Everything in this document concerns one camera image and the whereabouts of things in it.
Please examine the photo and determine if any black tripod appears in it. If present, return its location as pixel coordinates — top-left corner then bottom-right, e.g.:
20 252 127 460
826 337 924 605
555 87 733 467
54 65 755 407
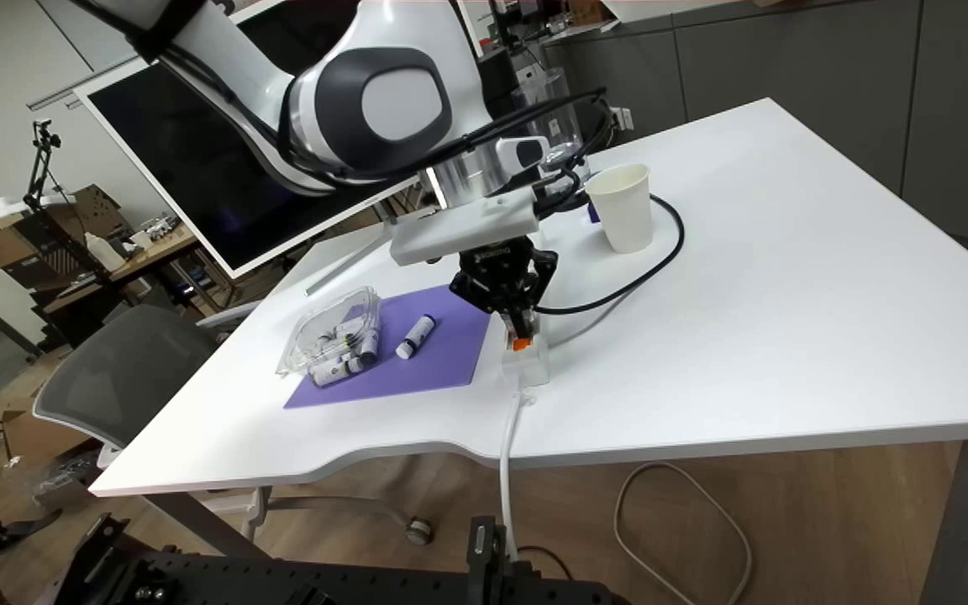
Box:
20 116 68 210

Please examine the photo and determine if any thick white power cable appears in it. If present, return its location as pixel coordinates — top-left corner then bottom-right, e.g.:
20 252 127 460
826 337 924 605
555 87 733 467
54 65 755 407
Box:
494 383 534 556

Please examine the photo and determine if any white paper cup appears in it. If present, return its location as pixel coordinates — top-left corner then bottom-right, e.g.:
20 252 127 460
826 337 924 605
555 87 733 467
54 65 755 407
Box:
583 160 658 256

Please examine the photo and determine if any black cable with plug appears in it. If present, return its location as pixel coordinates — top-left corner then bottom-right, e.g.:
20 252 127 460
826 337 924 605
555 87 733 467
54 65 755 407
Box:
531 187 689 319

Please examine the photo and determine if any black perforated breadboard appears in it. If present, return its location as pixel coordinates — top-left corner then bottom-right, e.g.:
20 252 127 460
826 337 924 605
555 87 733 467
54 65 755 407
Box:
49 512 634 605

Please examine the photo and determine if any grey mesh office chair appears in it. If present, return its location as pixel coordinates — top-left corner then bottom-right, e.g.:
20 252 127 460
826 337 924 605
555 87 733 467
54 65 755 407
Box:
29 302 225 452

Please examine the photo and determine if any purple paper mat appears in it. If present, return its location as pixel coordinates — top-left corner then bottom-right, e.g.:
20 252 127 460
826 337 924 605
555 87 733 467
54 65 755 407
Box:
281 282 498 414

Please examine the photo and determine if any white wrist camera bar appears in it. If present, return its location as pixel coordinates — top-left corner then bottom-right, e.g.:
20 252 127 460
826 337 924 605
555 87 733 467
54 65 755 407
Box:
388 198 543 270

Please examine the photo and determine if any white paint tube black cap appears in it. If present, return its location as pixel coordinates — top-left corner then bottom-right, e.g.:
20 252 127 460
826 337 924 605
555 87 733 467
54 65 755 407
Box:
310 354 353 391

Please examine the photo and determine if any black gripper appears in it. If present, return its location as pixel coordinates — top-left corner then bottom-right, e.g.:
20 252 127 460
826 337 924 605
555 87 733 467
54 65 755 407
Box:
447 239 560 344

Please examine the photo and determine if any clear plastic clamshell container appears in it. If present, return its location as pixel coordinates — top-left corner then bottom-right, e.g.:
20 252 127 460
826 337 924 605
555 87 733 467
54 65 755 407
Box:
271 282 388 391

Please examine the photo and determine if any brown cardboard box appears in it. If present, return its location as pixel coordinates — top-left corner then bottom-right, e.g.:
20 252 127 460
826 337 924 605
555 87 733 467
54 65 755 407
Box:
0 182 135 272

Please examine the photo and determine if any thin white cable loop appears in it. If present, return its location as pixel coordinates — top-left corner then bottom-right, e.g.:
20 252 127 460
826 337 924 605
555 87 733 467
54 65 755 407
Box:
612 460 755 605

